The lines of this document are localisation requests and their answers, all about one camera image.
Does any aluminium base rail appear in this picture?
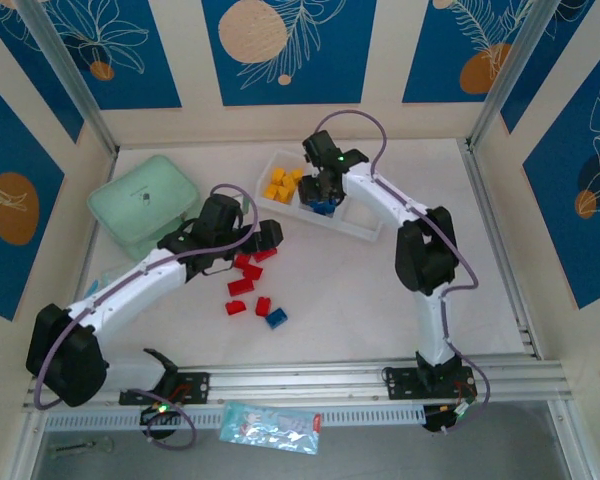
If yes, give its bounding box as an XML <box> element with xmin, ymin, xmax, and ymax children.
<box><xmin>22</xmin><ymin>354</ymin><xmax>576</xmax><ymax>414</ymax></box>

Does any black mounting plate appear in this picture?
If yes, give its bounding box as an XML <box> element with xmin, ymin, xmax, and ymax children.
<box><xmin>118</xmin><ymin>370</ymin><xmax>212</xmax><ymax>407</ymax></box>
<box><xmin>381</xmin><ymin>366</ymin><xmax>480</xmax><ymax>401</ymax></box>

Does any white three-compartment tray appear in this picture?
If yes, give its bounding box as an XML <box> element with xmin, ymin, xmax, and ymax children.
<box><xmin>253</xmin><ymin>149</ymin><xmax>384</xmax><ymax>244</ymax></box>

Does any mint green container lid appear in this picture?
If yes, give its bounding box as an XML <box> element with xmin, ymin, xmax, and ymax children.
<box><xmin>87</xmin><ymin>153</ymin><xmax>204</xmax><ymax>261</ymax></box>

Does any aluminium side rail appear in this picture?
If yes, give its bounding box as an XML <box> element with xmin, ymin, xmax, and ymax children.
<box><xmin>77</xmin><ymin>149</ymin><xmax>121</xmax><ymax>301</ymax></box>
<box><xmin>462</xmin><ymin>139</ymin><xmax>544</xmax><ymax>361</ymax></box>

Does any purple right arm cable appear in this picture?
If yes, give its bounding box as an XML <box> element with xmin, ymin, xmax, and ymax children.
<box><xmin>313</xmin><ymin>109</ymin><xmax>491</xmax><ymax>436</ymax></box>

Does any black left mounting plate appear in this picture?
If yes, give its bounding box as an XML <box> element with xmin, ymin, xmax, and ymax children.
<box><xmin>118</xmin><ymin>370</ymin><xmax>212</xmax><ymax>407</ymax></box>

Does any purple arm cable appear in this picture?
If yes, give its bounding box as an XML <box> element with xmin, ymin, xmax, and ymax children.
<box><xmin>33</xmin><ymin>183</ymin><xmax>259</xmax><ymax>451</ymax></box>
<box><xmin>313</xmin><ymin>109</ymin><xmax>491</xmax><ymax>436</ymax></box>

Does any blue white plastic packet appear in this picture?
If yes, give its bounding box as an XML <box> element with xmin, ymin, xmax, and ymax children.
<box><xmin>218</xmin><ymin>401</ymin><xmax>325</xmax><ymax>455</ymax></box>

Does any aluminium frame post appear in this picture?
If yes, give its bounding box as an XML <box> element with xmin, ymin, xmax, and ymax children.
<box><xmin>15</xmin><ymin>0</ymin><xmax>120</xmax><ymax>157</ymax></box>
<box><xmin>465</xmin><ymin>0</ymin><xmax>566</xmax><ymax>151</ymax></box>

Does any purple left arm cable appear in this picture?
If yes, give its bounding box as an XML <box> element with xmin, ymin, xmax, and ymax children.
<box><xmin>33</xmin><ymin>183</ymin><xmax>259</xmax><ymax>451</ymax></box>

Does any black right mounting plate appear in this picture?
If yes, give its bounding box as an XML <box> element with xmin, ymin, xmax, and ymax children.
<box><xmin>381</xmin><ymin>366</ymin><xmax>480</xmax><ymax>401</ymax></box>

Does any white slotted cable duct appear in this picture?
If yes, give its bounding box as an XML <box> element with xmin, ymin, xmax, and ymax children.
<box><xmin>43</xmin><ymin>405</ymin><xmax>427</xmax><ymax>432</ymax></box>

